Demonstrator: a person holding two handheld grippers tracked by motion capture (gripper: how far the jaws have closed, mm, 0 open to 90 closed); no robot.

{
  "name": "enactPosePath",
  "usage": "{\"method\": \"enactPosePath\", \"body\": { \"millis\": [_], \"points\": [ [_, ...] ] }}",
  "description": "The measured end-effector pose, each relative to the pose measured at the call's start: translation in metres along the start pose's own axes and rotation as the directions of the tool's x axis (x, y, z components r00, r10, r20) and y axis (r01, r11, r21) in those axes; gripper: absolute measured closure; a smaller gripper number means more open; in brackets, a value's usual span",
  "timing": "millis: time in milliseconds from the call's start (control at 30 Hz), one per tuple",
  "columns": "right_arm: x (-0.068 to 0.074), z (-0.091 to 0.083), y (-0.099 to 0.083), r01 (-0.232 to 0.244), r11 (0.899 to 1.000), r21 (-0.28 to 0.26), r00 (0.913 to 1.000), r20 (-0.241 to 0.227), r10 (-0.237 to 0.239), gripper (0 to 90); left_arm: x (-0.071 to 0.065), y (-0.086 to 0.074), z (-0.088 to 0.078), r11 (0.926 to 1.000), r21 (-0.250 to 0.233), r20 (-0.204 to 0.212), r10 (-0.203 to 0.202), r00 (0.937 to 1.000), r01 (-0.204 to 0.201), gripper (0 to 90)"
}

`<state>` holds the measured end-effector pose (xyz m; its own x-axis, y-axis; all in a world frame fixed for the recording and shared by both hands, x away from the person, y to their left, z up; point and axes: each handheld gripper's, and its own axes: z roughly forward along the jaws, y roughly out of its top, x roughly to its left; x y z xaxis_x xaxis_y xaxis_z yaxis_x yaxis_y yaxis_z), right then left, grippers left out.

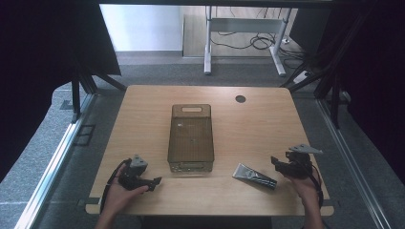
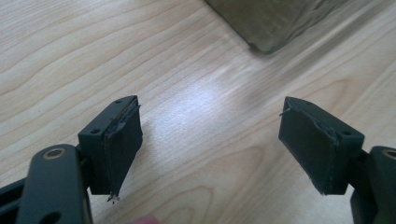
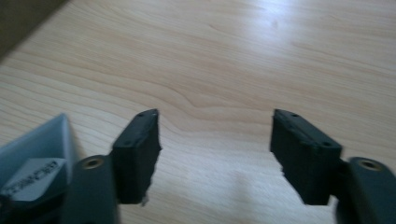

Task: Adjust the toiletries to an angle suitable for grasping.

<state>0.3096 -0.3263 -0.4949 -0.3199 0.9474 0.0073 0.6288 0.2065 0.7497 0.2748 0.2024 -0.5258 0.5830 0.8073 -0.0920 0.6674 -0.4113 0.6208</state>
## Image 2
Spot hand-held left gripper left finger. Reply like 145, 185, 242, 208
78, 94, 144, 203

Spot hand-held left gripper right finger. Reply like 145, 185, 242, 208
277, 95, 366, 196

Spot olive grey flat box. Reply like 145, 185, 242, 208
204, 0, 349, 55

